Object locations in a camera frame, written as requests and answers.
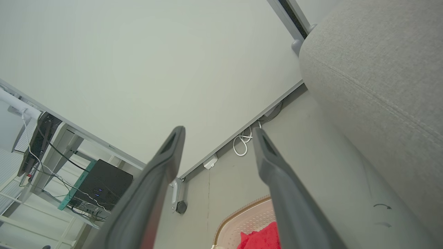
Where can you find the grey partition joint rail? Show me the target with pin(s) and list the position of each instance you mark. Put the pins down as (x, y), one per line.
(289, 19)

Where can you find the grey rounded foot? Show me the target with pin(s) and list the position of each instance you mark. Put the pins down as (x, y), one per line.
(297, 46)
(313, 27)

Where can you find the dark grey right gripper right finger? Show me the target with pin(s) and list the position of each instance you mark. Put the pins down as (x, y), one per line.
(290, 207)

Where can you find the white wall socket box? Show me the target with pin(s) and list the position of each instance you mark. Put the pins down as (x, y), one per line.
(210, 162)

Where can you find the grey power strip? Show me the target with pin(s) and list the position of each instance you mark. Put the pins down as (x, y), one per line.
(86, 209)

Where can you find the white tube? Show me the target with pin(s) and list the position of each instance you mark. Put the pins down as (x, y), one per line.
(17, 102)

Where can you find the teal perforated bar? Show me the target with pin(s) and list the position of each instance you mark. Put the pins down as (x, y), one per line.
(78, 183)

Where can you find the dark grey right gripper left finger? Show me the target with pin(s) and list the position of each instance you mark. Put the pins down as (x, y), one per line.
(145, 193)

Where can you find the black computer case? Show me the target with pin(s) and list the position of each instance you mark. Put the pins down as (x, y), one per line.
(104, 183)

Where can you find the white desk frame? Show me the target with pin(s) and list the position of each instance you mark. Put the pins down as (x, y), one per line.
(65, 141)

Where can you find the grey fabric sofa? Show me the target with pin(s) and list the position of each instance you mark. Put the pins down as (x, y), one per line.
(380, 86)

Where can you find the black monitor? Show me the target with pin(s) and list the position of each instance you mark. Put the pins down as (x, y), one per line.
(41, 138)

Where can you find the pale laundry basket tan rim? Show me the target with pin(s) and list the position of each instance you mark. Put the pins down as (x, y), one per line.
(249, 218)

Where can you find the plain red garment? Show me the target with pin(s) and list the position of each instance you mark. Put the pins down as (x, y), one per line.
(263, 239)

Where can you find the black caster wheel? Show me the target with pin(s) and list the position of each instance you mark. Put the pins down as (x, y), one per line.
(181, 207)

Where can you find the white partition foot bracket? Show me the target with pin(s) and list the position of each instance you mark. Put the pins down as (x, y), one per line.
(174, 193)

